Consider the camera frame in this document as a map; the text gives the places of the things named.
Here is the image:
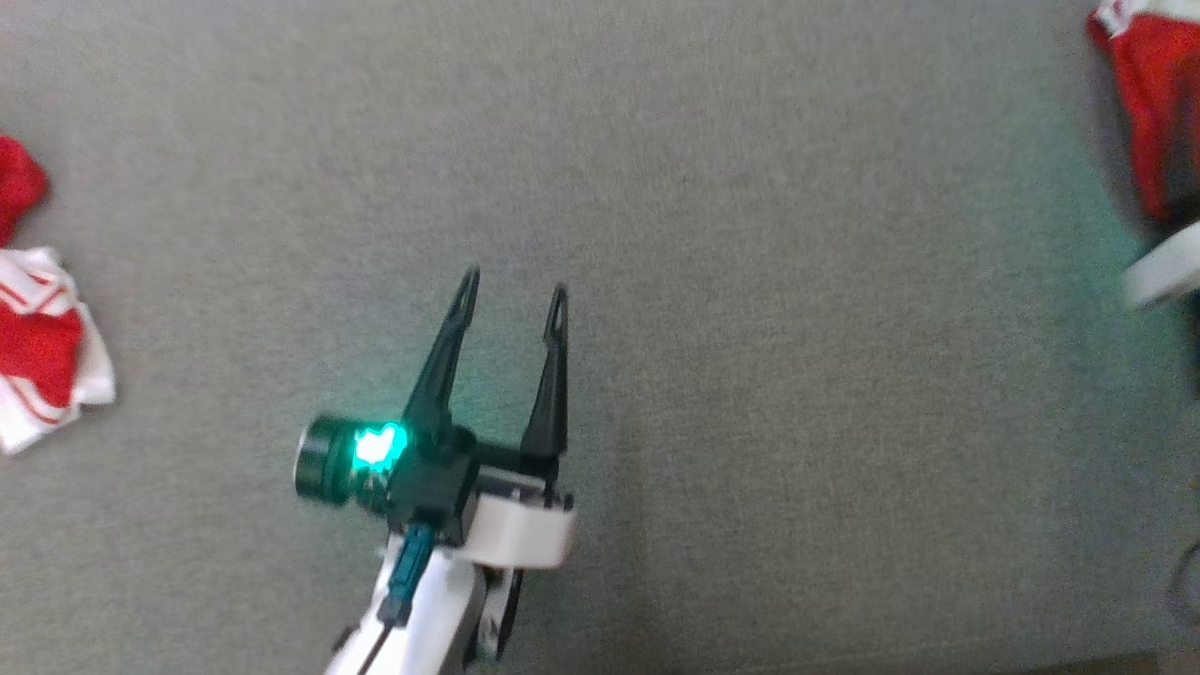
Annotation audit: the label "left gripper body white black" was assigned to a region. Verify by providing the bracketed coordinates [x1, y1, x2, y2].
[384, 425, 577, 571]

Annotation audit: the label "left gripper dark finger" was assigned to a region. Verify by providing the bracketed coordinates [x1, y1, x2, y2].
[520, 284, 571, 463]
[402, 265, 482, 447]

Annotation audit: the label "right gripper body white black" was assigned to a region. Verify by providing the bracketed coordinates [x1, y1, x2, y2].
[1121, 219, 1200, 311]

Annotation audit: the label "red shorts with white waistband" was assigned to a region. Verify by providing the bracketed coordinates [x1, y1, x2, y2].
[1086, 0, 1200, 224]

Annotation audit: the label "red and white basketball jersey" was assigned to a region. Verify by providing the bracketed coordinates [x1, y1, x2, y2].
[0, 131, 117, 458]

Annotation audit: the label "grey fabric sofa seat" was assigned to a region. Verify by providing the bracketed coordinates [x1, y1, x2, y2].
[0, 0, 1200, 675]

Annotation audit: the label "left blue camera cable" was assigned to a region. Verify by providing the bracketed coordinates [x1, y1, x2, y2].
[378, 525, 438, 629]

